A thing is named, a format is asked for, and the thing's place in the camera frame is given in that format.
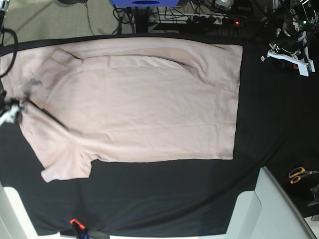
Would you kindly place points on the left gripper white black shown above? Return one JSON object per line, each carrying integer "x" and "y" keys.
{"x": 289, "y": 50}

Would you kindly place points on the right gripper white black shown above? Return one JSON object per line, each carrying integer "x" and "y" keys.
{"x": 11, "y": 111}

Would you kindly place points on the pink T-shirt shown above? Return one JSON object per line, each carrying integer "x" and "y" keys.
{"x": 133, "y": 100}

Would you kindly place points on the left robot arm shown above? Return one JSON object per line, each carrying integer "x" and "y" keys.
{"x": 300, "y": 19}

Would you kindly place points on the black table cloth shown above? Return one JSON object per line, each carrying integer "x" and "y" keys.
{"x": 278, "y": 127}

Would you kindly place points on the white power strip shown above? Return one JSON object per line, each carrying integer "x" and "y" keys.
{"x": 178, "y": 18}

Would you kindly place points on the orange black clamp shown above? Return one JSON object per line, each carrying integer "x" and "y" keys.
{"x": 79, "y": 231}

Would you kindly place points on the blue box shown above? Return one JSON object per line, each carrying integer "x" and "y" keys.
{"x": 145, "y": 3}

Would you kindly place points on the orange handled scissors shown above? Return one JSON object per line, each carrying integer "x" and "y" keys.
{"x": 297, "y": 174}

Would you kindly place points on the white table frame left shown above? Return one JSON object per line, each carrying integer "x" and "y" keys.
{"x": 14, "y": 220}

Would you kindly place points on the white table frame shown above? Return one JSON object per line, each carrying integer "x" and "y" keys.
{"x": 14, "y": 220}
{"x": 267, "y": 212}

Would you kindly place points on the white table frame right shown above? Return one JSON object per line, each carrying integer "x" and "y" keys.
{"x": 267, "y": 212}

